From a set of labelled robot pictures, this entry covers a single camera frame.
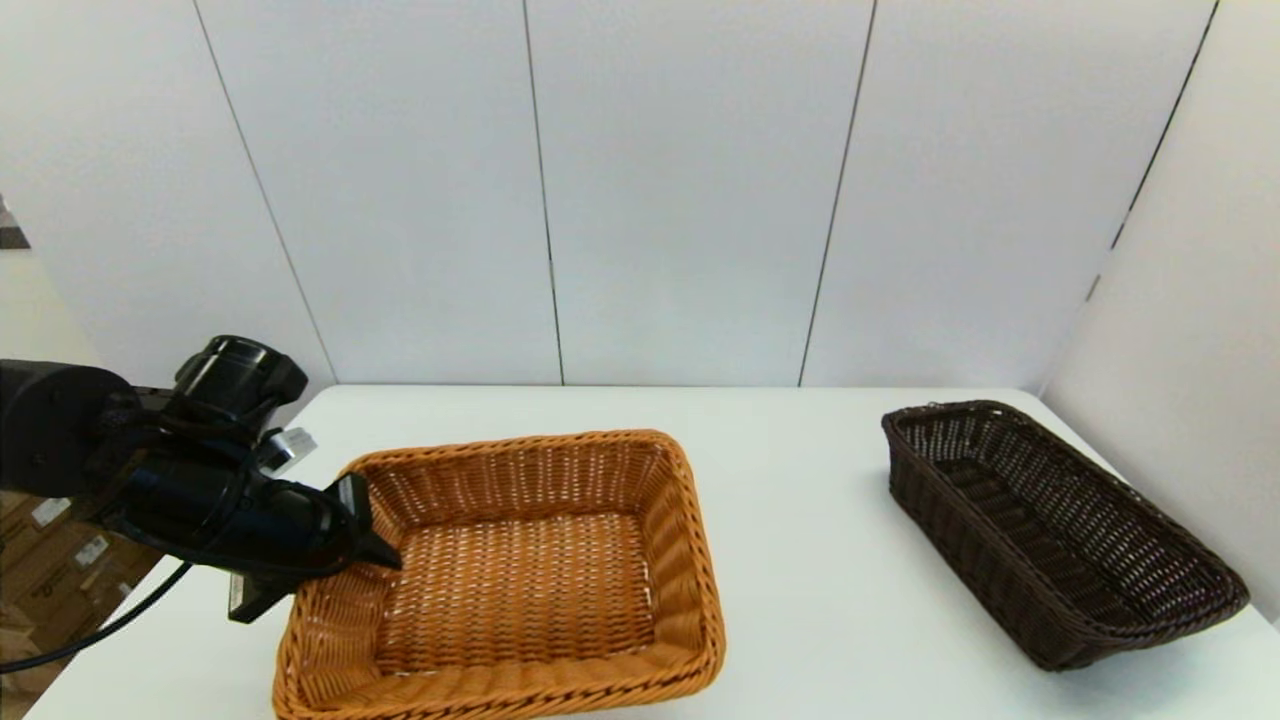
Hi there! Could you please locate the dark brown wicker basket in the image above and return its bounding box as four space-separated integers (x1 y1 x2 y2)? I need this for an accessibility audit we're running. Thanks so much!
881 401 1251 672

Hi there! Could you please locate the orange wicker basket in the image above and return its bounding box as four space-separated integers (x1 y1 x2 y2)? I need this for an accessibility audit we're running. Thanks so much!
272 429 727 720

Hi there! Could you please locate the pale cardboard box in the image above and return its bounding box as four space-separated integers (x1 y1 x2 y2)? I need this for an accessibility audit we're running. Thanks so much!
0 600 61 720

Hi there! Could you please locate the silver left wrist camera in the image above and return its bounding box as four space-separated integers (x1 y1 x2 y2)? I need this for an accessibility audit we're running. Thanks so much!
262 427 319 473

